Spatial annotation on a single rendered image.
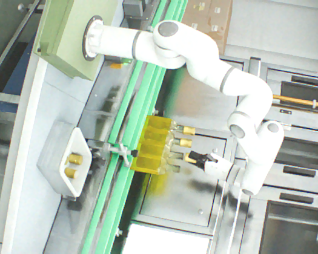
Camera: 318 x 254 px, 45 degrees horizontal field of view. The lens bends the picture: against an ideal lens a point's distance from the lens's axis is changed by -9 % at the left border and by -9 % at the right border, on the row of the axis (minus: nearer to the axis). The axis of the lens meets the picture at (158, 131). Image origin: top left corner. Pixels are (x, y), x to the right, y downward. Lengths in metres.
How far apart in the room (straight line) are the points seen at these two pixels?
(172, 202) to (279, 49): 4.86
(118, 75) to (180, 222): 0.63
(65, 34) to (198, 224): 0.89
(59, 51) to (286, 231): 1.12
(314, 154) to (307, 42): 4.76
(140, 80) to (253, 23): 5.10
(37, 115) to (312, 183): 1.14
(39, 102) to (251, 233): 0.96
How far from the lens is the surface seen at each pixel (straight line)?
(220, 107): 1.93
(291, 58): 6.24
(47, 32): 1.20
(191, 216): 1.64
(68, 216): 1.52
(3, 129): 2.08
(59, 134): 1.34
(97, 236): 1.49
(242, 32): 6.47
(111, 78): 1.66
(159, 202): 1.67
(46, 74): 1.28
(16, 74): 1.87
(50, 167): 1.29
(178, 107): 1.93
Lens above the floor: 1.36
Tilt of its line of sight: 12 degrees down
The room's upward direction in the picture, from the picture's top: 100 degrees clockwise
